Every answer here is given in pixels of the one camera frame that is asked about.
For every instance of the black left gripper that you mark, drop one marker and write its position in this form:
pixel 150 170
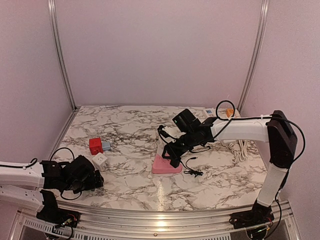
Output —
pixel 92 185

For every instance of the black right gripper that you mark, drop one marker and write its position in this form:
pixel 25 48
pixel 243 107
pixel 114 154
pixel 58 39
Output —
pixel 173 152

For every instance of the black power adapter with cable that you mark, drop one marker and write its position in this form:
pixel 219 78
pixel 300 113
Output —
pixel 188 171

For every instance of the pink triangular power strip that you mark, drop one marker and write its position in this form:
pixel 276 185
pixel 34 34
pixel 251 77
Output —
pixel 163 166

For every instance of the white cube adapter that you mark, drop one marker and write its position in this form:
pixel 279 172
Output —
pixel 100 162

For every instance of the red cube socket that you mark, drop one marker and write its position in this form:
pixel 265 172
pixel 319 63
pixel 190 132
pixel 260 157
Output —
pixel 95 146

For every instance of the white multicolour power strip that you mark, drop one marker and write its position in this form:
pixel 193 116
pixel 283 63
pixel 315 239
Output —
pixel 209 112

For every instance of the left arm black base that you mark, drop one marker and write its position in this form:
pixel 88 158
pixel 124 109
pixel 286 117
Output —
pixel 53 214

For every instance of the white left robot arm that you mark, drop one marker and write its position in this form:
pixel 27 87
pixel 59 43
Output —
pixel 28 185

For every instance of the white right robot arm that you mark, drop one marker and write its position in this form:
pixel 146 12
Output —
pixel 273 134

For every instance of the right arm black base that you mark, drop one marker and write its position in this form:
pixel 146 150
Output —
pixel 258 215

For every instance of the light blue plug adapter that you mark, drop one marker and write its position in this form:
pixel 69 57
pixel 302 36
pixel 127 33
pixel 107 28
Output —
pixel 106 146

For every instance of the orange power strip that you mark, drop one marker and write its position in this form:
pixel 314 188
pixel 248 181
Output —
pixel 230 112

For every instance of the aluminium front rail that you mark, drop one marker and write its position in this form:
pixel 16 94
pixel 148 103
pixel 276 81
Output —
pixel 118 224

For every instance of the right aluminium frame post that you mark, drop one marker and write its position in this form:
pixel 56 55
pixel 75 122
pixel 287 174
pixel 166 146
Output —
pixel 261 29

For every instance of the aluminium frame post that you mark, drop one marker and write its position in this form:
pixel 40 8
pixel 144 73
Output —
pixel 59 52
pixel 261 29

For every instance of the left aluminium frame post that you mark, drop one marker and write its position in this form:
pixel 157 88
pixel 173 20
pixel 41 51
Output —
pixel 59 52

